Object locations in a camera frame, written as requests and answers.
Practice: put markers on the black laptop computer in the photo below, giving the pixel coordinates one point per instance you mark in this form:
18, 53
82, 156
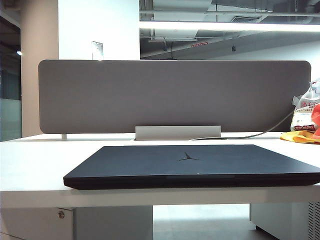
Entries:
175, 170

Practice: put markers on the grey felt desk divider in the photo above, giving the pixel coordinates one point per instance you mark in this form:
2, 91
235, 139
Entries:
150, 95

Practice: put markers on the small red ceiling sign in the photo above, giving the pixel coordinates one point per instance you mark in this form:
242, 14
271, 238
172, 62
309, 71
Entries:
199, 44

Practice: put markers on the long ceiling light strip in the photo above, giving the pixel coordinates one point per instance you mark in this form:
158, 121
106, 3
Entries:
200, 25

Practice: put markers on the small hanging ceiling sensor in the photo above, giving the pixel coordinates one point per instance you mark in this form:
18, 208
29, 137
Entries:
233, 48

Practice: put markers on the white desk support panel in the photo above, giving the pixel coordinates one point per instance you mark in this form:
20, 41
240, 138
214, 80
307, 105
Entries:
112, 222

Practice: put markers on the ceiling air vent grille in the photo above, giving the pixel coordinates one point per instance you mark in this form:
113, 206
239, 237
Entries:
243, 19

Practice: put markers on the round silver drawer lock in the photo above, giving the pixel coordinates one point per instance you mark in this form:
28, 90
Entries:
60, 214

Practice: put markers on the yellow cloth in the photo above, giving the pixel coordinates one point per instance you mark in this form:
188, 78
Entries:
297, 137

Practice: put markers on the white plastic bag red print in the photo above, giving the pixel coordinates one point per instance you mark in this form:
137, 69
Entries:
303, 112

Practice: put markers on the dark glass door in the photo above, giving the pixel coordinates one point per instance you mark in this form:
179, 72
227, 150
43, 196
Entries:
10, 87

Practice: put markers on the red orange plastic item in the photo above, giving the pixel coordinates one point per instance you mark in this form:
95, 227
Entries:
317, 120

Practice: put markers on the white vented cabinet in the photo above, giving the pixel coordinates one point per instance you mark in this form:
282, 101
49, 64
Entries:
282, 220

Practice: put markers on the white drawer cabinet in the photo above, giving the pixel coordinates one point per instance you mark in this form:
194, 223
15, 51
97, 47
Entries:
30, 225

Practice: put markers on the metal ceiling rail bracket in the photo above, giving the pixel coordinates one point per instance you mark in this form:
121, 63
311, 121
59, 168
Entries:
172, 38

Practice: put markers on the white divider bracket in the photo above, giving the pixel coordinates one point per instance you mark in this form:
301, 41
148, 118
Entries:
64, 136

